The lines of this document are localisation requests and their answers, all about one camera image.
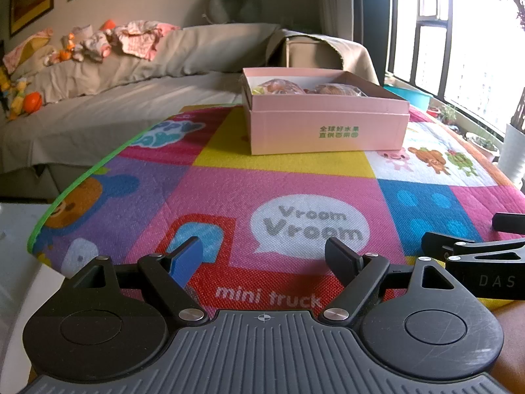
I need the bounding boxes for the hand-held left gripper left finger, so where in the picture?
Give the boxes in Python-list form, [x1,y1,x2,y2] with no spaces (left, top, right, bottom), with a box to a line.
[61,236,210,325]

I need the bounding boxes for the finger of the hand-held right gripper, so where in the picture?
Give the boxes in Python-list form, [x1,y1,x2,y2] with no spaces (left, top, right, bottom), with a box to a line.
[492,212,525,235]
[422,232,525,265]

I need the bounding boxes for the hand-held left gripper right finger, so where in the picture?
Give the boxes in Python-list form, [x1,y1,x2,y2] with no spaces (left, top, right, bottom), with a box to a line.
[322,237,464,325]

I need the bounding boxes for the pink cardboard box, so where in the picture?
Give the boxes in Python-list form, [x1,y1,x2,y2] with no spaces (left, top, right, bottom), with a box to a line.
[241,67,411,156]

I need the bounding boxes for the brown bread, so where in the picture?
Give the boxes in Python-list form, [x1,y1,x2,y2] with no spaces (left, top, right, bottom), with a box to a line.
[314,83,362,98]

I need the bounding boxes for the clear pastry packets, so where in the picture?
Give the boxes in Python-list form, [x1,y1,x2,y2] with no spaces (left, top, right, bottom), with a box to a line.
[258,78,306,95]

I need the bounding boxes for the tall white plant pot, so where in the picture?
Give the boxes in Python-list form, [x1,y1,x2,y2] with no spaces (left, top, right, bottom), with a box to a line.
[497,86,525,186]

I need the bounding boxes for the colourful cartoon play mat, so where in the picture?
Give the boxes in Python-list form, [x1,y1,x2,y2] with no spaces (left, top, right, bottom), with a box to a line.
[27,102,525,317]

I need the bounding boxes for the pale pot with sprouts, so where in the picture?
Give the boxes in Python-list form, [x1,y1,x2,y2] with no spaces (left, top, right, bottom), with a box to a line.
[465,131,502,162]

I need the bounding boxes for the small green potted plant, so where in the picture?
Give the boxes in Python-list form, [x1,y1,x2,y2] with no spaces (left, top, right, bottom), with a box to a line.
[438,102,459,126]

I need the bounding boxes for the teal plastic basin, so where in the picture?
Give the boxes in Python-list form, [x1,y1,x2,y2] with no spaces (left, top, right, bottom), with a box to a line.
[383,85,432,110]

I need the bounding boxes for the grey covered sofa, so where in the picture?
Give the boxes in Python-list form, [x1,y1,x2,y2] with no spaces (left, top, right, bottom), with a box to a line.
[0,22,288,182]

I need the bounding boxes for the white furniture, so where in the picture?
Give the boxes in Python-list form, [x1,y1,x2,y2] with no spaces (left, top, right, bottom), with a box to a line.
[0,202,67,394]

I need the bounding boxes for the cream ottoman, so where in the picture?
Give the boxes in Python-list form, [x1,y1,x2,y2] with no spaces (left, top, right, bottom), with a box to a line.
[285,37,344,69]

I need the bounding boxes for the orange toy ball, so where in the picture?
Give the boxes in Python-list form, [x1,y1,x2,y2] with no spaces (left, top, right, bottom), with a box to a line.
[22,92,42,113]

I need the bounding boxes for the pink floral baby clothes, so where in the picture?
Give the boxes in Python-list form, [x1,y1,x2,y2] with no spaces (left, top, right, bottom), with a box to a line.
[113,20,181,60]

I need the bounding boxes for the white pink baby garment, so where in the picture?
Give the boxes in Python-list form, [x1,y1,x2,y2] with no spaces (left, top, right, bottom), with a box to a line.
[80,27,114,63]

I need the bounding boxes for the dark curtain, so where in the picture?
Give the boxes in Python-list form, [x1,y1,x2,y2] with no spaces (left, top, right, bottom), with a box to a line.
[320,0,395,79]

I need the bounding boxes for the yellow plush toy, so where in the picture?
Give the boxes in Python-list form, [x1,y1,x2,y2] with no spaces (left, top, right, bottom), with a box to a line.
[0,66,32,122]

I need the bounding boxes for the small orange toy figures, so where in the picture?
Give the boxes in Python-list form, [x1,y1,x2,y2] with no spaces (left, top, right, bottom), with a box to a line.
[43,33,83,67]

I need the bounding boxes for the grey neck pillow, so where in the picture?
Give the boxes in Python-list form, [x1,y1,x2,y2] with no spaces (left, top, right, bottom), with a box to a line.
[207,0,263,26]

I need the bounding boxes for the pink folded blanket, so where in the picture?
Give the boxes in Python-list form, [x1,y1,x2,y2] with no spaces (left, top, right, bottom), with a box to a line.
[2,29,54,73]

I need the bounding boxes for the black window frame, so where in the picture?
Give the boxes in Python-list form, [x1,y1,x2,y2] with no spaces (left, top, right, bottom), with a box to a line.
[388,0,525,140]

